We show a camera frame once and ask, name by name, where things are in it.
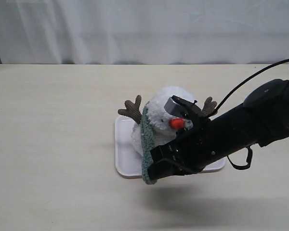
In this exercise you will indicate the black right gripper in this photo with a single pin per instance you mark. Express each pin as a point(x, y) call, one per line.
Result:
point(192, 150)

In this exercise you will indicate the green knitted scarf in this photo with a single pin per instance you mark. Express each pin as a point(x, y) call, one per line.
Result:
point(148, 143)

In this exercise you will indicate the white rectangular plastic tray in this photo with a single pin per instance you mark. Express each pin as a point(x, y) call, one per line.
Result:
point(127, 160)

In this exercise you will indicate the white plush snowman toy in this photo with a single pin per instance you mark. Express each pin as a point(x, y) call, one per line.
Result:
point(164, 125)

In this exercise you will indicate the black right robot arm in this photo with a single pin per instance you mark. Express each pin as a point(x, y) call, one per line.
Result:
point(261, 119)

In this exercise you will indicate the white backdrop curtain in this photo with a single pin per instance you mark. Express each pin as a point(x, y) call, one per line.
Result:
point(143, 31)

